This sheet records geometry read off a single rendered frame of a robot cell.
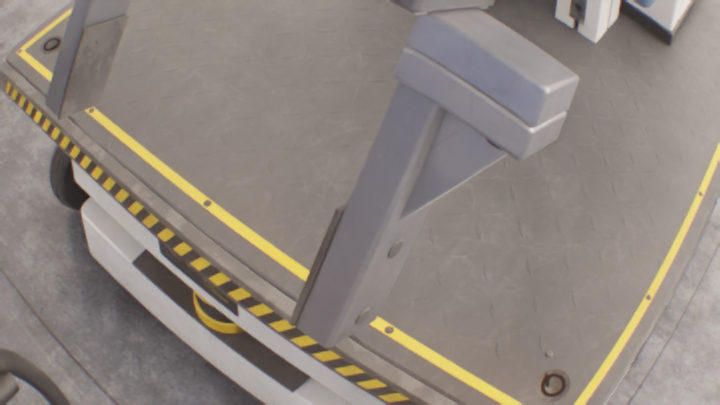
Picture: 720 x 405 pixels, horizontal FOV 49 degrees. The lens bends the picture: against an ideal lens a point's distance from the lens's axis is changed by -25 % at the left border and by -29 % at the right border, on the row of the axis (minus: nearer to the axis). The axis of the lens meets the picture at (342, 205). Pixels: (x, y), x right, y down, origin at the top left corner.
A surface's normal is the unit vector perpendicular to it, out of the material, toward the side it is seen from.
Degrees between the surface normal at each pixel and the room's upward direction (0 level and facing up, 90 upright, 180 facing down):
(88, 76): 93
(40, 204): 0
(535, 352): 0
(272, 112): 0
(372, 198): 65
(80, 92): 93
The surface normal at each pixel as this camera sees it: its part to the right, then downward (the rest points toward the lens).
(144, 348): 0.05, -0.65
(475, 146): -0.55, 0.26
